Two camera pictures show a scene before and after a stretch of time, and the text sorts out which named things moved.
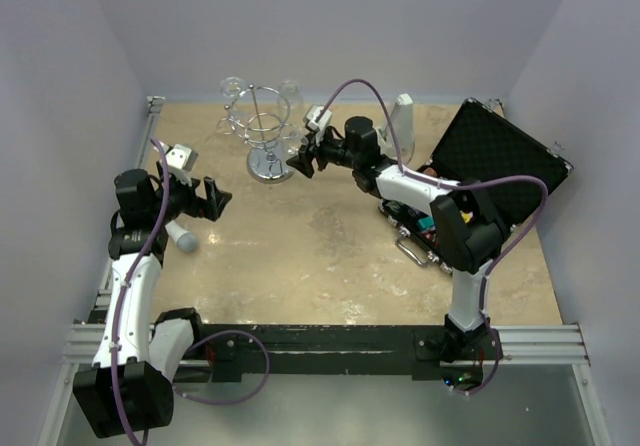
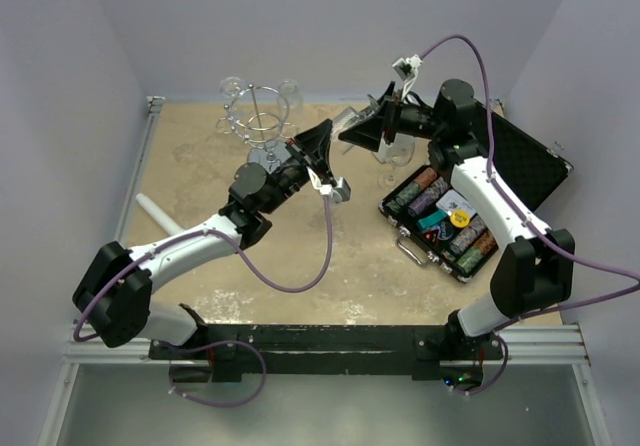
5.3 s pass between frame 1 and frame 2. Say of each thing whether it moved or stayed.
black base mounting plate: stayed
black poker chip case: stayed
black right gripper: moved
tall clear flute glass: stayed
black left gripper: moved
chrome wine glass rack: stayed
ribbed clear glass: moved
